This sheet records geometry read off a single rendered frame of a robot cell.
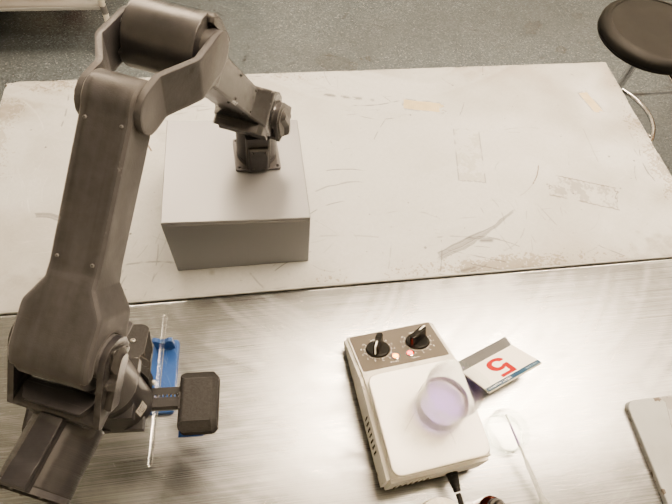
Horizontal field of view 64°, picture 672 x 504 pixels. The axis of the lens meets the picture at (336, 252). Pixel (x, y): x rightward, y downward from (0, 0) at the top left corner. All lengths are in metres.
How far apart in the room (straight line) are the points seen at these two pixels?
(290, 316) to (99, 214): 0.44
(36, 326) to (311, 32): 2.41
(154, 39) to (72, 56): 2.28
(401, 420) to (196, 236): 0.36
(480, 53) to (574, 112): 1.64
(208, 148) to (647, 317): 0.71
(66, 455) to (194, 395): 0.15
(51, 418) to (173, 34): 0.31
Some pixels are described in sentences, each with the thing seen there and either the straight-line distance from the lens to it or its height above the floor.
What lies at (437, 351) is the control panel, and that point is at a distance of 0.73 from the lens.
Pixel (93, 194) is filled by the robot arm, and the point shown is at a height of 1.31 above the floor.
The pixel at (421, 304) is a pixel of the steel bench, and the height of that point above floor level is 0.90.
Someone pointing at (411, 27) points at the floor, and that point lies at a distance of 2.84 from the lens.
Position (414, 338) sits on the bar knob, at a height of 0.97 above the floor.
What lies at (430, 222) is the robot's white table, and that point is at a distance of 0.90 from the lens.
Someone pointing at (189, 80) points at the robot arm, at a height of 1.34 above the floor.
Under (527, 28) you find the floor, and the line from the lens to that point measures 3.04.
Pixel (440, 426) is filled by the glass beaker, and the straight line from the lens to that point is 0.64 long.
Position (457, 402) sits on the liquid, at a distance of 0.65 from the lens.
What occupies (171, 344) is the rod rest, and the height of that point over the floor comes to 0.92.
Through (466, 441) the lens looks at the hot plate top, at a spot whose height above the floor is 0.99.
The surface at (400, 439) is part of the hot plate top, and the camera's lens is 0.66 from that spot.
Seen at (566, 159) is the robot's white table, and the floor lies 0.90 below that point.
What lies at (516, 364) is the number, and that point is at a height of 0.93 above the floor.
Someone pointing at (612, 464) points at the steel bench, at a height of 0.90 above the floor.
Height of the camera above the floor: 1.62
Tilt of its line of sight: 58 degrees down
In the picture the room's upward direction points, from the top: 8 degrees clockwise
